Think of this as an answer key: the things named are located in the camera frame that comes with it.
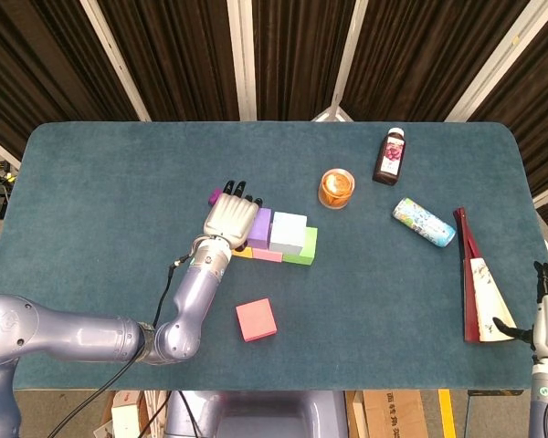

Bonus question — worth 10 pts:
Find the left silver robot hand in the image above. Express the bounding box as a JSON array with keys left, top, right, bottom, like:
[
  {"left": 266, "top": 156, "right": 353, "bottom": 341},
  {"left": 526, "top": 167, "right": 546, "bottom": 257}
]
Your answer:
[{"left": 203, "top": 179, "right": 264, "bottom": 255}]

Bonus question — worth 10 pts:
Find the purple foam cube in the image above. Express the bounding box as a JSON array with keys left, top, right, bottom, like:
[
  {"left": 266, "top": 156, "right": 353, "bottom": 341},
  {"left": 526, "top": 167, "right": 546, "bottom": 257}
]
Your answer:
[{"left": 246, "top": 207, "right": 274, "bottom": 251}]

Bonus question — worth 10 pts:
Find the light blue foam cube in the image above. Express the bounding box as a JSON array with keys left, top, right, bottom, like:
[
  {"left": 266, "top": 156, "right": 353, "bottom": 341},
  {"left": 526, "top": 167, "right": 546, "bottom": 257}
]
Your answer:
[{"left": 269, "top": 211, "right": 308, "bottom": 256}]

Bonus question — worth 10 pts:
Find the green foam cube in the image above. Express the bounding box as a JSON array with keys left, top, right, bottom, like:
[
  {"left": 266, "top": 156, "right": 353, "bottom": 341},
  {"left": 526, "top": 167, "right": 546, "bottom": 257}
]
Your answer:
[{"left": 281, "top": 226, "right": 319, "bottom": 267}]

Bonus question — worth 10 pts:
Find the red foam cube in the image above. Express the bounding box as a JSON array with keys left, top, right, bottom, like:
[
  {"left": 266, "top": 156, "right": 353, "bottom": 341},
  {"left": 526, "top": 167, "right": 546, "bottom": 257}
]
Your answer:
[{"left": 235, "top": 297, "right": 279, "bottom": 342}]

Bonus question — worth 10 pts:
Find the pink foam cube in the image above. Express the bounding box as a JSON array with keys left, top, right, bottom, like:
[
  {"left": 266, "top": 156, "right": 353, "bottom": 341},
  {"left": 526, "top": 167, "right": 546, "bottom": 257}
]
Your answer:
[{"left": 251, "top": 247, "right": 284, "bottom": 264}]

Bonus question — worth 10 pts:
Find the red paper folding fan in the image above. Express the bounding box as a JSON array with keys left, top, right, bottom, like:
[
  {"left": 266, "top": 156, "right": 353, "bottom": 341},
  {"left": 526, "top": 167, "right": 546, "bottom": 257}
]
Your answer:
[{"left": 452, "top": 206, "right": 522, "bottom": 344}]

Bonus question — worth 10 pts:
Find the clear jar of rubber bands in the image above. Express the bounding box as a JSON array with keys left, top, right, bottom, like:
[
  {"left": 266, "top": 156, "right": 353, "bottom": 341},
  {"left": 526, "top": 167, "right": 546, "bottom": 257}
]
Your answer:
[{"left": 318, "top": 168, "right": 356, "bottom": 211}]

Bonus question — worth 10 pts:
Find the teal table cloth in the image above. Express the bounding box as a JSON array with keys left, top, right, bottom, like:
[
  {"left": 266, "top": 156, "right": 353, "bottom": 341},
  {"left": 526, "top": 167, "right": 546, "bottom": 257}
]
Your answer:
[{"left": 0, "top": 120, "right": 548, "bottom": 392}]

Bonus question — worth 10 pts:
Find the white partition foot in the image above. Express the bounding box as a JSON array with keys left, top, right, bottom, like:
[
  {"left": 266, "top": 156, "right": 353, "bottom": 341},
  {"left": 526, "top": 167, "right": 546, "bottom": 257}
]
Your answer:
[{"left": 310, "top": 105, "right": 355, "bottom": 123}]

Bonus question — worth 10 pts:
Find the printed drink can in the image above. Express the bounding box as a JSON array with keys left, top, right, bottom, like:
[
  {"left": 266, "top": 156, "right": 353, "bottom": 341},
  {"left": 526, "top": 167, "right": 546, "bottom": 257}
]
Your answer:
[{"left": 393, "top": 197, "right": 457, "bottom": 249}]

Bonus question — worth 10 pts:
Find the dark juice bottle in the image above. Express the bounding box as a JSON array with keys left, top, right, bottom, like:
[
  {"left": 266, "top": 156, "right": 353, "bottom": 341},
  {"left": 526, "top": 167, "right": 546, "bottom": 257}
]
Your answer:
[{"left": 372, "top": 127, "right": 407, "bottom": 187}]

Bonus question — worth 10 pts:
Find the brown pleated curtain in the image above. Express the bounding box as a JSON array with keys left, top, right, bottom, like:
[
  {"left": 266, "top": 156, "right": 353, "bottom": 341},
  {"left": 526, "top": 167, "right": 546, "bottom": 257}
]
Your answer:
[{"left": 0, "top": 0, "right": 548, "bottom": 238}]

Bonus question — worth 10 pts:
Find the brown cardboard box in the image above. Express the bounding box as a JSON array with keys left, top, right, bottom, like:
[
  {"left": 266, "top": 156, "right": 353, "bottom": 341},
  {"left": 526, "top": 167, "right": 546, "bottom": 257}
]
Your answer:
[{"left": 363, "top": 390, "right": 429, "bottom": 438}]

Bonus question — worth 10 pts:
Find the lavender robot torso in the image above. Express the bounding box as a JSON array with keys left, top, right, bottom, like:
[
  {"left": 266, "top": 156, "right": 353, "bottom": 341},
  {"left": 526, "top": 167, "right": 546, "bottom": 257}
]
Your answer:
[{"left": 163, "top": 390, "right": 350, "bottom": 438}]

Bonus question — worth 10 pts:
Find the light wooden board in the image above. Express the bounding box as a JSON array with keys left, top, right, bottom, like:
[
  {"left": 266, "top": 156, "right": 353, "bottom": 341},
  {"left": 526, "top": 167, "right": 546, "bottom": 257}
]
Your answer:
[{"left": 345, "top": 390, "right": 371, "bottom": 438}]

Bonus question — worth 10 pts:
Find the white cardboard box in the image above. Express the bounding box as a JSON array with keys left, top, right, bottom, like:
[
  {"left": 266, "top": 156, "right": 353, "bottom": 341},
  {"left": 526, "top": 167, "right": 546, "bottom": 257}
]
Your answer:
[{"left": 111, "top": 400, "right": 142, "bottom": 438}]

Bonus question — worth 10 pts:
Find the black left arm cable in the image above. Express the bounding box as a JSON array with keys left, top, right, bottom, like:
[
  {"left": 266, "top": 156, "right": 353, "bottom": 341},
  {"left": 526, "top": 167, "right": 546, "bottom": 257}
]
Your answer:
[{"left": 49, "top": 257, "right": 194, "bottom": 438}]

